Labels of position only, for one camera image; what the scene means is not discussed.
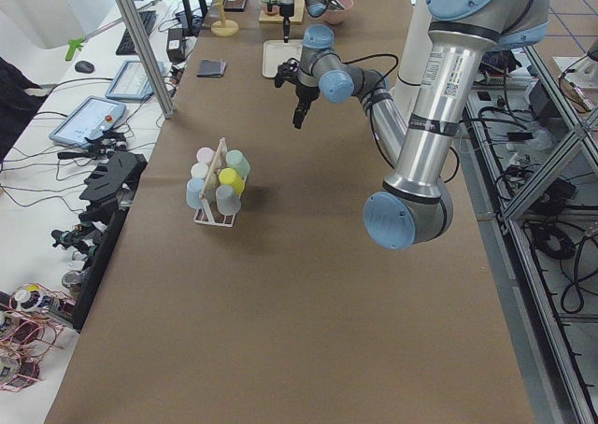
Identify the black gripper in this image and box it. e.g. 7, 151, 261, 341
278, 0, 293, 43
274, 59, 314, 129

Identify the green cup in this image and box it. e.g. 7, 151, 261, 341
225, 149, 250, 178

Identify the cream rabbit tray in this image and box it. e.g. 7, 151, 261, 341
262, 39, 303, 78

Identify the yellow cup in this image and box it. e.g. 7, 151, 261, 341
219, 167, 246, 196

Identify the pink cup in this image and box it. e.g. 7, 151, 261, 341
196, 147, 216, 165

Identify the white cup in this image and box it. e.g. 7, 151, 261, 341
191, 163, 209, 179

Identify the grey cup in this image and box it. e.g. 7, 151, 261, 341
216, 185, 241, 216

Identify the blue cup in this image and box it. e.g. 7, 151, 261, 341
186, 177, 205, 210

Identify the bamboo cutting board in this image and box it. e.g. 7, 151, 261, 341
258, 0, 305, 24

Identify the pink bowl with ice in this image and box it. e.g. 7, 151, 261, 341
321, 0, 354, 25

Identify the wooden mug tree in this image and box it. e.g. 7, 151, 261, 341
210, 0, 239, 37

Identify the folded grey cloth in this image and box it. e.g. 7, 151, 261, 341
196, 59, 227, 78

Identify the black keyboard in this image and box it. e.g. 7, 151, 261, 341
115, 9, 158, 56

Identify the far teach pendant tablet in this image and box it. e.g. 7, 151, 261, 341
105, 60, 153, 102

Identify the teach pendant tablet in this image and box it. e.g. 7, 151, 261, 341
49, 96, 126, 148
105, 60, 153, 102

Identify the black computer mouse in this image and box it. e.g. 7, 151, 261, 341
74, 61, 95, 74

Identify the black tool holder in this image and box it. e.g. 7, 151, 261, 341
51, 151, 148, 332

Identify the near teach pendant tablet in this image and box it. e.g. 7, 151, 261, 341
49, 96, 126, 148

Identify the white wire cup rack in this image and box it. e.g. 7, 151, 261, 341
187, 137, 251, 228

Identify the aluminium frame post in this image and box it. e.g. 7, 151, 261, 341
115, 0, 175, 119

